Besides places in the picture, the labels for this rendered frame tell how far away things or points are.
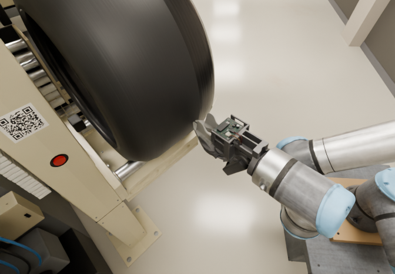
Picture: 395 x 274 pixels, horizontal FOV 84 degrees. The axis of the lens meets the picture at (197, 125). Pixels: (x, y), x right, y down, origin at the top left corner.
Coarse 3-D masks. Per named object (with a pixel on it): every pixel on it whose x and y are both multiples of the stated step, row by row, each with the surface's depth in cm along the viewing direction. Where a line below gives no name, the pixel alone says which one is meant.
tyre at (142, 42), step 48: (48, 0) 37; (96, 0) 37; (144, 0) 41; (48, 48) 68; (96, 48) 37; (144, 48) 41; (192, 48) 47; (96, 96) 43; (144, 96) 42; (192, 96) 51; (144, 144) 50
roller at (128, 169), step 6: (126, 162) 75; (132, 162) 74; (138, 162) 75; (144, 162) 76; (120, 168) 73; (126, 168) 73; (132, 168) 74; (138, 168) 76; (120, 174) 72; (126, 174) 73
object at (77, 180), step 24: (0, 48) 37; (0, 72) 39; (24, 72) 42; (0, 96) 41; (24, 96) 44; (48, 120) 51; (0, 144) 46; (24, 144) 50; (48, 144) 54; (72, 144) 59; (48, 168) 58; (72, 168) 64; (96, 168) 72; (72, 192) 70; (96, 192) 79; (96, 216) 88; (120, 216) 103; (120, 240) 121
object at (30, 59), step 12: (12, 24) 78; (0, 36) 77; (12, 36) 79; (24, 36) 73; (12, 48) 71; (24, 48) 84; (24, 60) 74; (36, 60) 78; (36, 72) 80; (48, 72) 82; (36, 84) 82; (48, 84) 98; (48, 96) 88
